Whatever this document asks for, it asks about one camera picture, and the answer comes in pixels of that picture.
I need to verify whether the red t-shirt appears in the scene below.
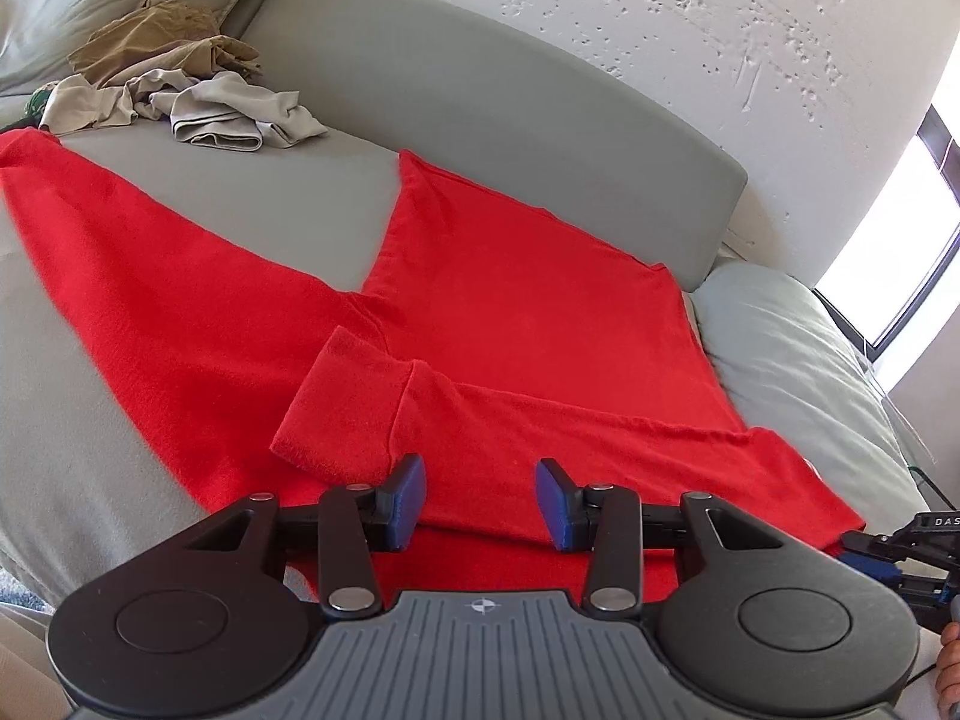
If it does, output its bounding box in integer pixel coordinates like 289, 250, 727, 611
2, 130, 862, 595

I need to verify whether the person's right hand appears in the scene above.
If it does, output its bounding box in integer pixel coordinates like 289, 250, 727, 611
935, 621, 960, 718

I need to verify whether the large light grey cushion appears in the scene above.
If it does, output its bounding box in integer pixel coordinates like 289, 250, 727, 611
690, 259, 929, 533

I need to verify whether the grey sofa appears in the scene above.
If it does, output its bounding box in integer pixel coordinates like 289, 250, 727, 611
2, 15, 745, 603

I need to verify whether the light grey crumpled garment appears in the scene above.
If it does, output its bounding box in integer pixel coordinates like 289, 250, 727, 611
39, 68, 327, 153

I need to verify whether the green plush toy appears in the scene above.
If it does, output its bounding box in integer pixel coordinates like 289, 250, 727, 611
0, 85, 53, 133

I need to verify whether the tan crumpled garment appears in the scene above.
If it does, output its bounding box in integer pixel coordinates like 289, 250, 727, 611
68, 0, 262, 86

